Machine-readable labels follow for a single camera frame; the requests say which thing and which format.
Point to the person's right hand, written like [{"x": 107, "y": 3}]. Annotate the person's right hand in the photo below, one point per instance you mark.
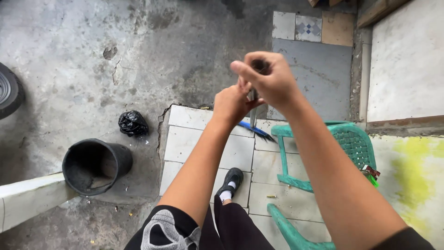
[{"x": 277, "y": 85}]

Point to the person's left hand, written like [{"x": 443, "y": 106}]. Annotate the person's left hand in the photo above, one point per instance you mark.
[{"x": 229, "y": 104}]

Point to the person's left fingers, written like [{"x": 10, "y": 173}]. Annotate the person's left fingers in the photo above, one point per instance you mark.
[{"x": 244, "y": 92}]

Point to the blue broom with dark bristles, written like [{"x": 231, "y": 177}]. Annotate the blue broom with dark bristles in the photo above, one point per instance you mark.
[{"x": 250, "y": 127}]

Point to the black shoe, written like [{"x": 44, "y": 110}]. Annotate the black shoe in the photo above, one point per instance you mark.
[{"x": 233, "y": 177}]

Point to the white sock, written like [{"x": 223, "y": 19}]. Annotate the white sock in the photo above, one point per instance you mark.
[{"x": 226, "y": 195}]

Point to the black plastic bag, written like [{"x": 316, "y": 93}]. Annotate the black plastic bag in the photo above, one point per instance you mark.
[{"x": 132, "y": 123}]

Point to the green plastic chair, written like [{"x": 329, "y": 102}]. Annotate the green plastic chair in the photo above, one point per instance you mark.
[{"x": 353, "y": 142}]

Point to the black printed trousers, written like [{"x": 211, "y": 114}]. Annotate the black printed trousers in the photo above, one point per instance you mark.
[{"x": 236, "y": 229}]

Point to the black plastic bucket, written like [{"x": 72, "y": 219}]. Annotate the black plastic bucket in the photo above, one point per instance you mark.
[{"x": 119, "y": 158}]

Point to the red and green packet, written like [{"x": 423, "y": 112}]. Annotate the red and green packet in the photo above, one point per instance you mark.
[{"x": 371, "y": 172}]

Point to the wooden plank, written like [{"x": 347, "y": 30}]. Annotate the wooden plank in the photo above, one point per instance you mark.
[{"x": 376, "y": 11}]

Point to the dark sleeve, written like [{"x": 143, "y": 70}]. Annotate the dark sleeve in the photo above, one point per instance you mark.
[{"x": 406, "y": 241}]

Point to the black vehicle tyre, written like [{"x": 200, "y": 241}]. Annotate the black vehicle tyre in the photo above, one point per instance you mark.
[{"x": 14, "y": 92}]

